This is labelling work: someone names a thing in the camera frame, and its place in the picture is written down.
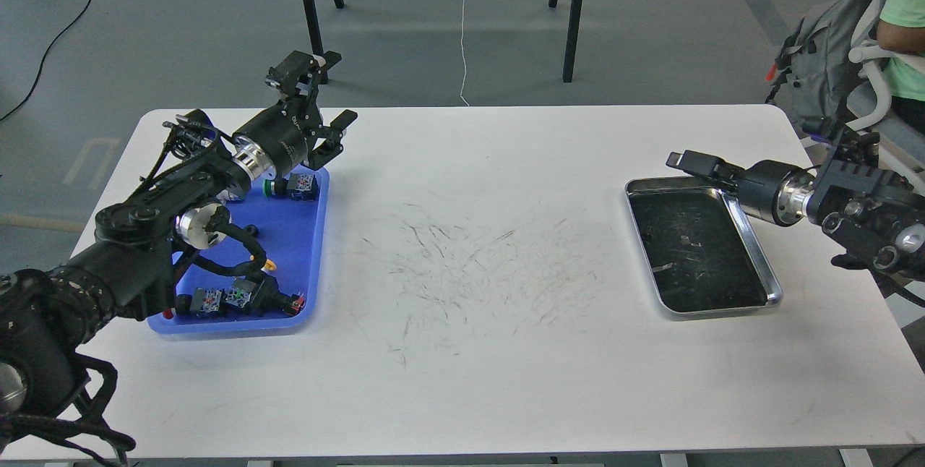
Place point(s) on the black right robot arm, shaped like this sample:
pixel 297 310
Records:
pixel 873 213

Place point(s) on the white chair frame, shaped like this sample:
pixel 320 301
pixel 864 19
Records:
pixel 903 150

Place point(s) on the red push button switch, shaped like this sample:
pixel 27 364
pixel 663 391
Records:
pixel 204 303

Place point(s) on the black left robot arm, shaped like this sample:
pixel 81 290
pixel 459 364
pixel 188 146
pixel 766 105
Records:
pixel 143 246

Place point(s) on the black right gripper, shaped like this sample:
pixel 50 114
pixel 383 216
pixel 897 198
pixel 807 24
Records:
pixel 770 191

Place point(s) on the silver metal tray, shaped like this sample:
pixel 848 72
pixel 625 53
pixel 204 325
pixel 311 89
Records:
pixel 704 259

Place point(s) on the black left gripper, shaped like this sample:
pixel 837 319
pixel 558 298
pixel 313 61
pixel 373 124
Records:
pixel 281 137

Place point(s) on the blue plastic tray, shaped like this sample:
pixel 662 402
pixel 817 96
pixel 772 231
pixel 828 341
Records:
pixel 291 231

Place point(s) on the green push button switch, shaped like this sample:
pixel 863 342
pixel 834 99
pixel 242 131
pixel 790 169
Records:
pixel 294 186

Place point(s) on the yellow push button switch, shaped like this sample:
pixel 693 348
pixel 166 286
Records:
pixel 269 266

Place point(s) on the grey backpack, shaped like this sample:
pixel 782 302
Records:
pixel 814 61

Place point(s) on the person in green shirt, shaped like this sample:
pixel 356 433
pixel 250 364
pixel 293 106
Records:
pixel 901 30

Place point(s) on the black switch with red terminals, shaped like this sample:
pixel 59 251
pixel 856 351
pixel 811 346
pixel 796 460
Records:
pixel 255 297

